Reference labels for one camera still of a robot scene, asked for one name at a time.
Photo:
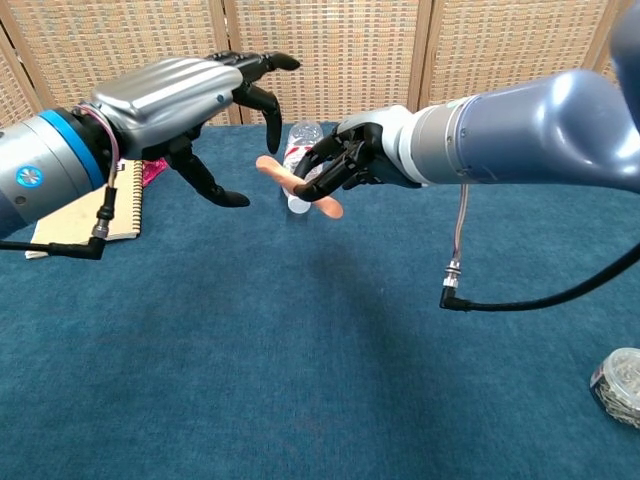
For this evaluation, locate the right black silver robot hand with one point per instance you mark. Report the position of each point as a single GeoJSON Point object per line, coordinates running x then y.
{"type": "Point", "coordinates": [370, 150]}

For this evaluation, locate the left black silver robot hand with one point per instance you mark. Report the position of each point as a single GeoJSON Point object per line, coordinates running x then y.
{"type": "Point", "coordinates": [165, 95]}

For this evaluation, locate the orange-pink rubber sausage toy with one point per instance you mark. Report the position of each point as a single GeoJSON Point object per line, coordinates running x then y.
{"type": "Point", "coordinates": [272, 169]}

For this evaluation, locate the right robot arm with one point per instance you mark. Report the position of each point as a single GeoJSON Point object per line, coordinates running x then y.
{"type": "Point", "coordinates": [525, 130]}

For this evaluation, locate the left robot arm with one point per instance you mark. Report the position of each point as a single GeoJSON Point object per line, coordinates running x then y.
{"type": "Point", "coordinates": [45, 160]}

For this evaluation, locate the clear plastic water bottle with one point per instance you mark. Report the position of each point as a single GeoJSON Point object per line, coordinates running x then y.
{"type": "Point", "coordinates": [305, 132]}

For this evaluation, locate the woven folding screen panel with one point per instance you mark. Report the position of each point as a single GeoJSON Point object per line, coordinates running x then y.
{"type": "Point", "coordinates": [12, 95]}
{"type": "Point", "coordinates": [340, 50]}
{"type": "Point", "coordinates": [510, 40]}
{"type": "Point", "coordinates": [125, 30]}
{"type": "Point", "coordinates": [609, 70]}

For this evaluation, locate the pink snack packet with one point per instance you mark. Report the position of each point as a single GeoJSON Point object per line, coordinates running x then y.
{"type": "Point", "coordinates": [152, 172]}

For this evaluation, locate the kraft spiral notebook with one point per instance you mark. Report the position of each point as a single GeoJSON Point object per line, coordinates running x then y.
{"type": "Point", "coordinates": [75, 220]}

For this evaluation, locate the blue table mat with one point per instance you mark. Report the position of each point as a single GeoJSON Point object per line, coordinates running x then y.
{"type": "Point", "coordinates": [250, 350]}

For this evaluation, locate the clear round paperclip box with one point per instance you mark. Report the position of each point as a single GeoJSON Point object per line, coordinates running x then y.
{"type": "Point", "coordinates": [620, 385]}

